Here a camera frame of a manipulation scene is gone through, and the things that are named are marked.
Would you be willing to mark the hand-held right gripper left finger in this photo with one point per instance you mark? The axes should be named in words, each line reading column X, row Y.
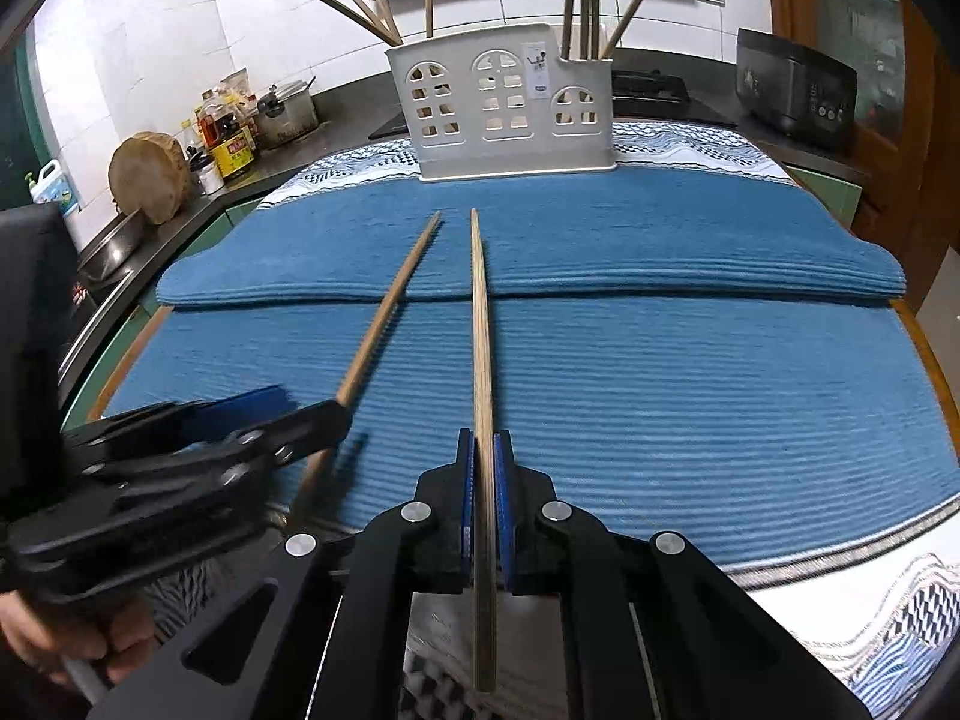
column 465, row 495

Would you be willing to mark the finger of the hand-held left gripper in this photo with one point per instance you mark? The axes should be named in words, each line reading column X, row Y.
column 262, row 446
column 187, row 416

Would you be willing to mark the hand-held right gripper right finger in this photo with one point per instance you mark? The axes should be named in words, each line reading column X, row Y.
column 502, row 495

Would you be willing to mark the wooden chopstick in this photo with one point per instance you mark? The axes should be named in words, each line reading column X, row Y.
column 384, row 11
column 570, row 0
column 390, row 300
column 371, row 15
column 595, row 0
column 637, row 0
column 480, row 352
column 429, row 0
column 337, row 9
column 584, row 0

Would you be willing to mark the white plastic utensil holder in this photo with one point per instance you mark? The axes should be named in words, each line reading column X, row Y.
column 465, row 142

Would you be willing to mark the person's left hand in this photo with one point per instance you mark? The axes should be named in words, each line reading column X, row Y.
column 67, row 637

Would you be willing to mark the steel wok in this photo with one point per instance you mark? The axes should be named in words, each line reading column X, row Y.
column 109, row 244

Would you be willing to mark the white detergent jug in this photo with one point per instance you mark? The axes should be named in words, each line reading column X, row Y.
column 52, row 191

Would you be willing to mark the blue ribbed mat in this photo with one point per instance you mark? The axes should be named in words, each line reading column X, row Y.
column 637, row 240
column 675, row 427

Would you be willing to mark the round wooden cutting board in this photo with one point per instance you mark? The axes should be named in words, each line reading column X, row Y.
column 150, row 180

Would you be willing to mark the small white seasoning bottle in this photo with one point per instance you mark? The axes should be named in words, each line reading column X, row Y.
column 206, row 176

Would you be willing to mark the yellow label sauce bottle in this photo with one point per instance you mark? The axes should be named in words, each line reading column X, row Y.
column 234, row 154

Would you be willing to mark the dark sauce bottle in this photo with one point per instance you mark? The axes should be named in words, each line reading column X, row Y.
column 217, row 124

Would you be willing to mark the metal cooking pot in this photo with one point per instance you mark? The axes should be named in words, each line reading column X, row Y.
column 289, row 116

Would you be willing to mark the snack packet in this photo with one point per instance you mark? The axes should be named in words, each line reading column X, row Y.
column 234, row 86

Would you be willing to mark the blue white patterned cloth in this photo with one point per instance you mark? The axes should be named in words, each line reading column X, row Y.
column 900, row 615

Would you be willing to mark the black gas stove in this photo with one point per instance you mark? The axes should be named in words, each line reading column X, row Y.
column 697, row 116

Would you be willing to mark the black rice cooker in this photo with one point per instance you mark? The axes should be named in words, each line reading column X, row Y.
column 795, row 90

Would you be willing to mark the wooden glass door cabinet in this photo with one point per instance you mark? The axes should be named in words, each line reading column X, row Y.
column 907, row 90

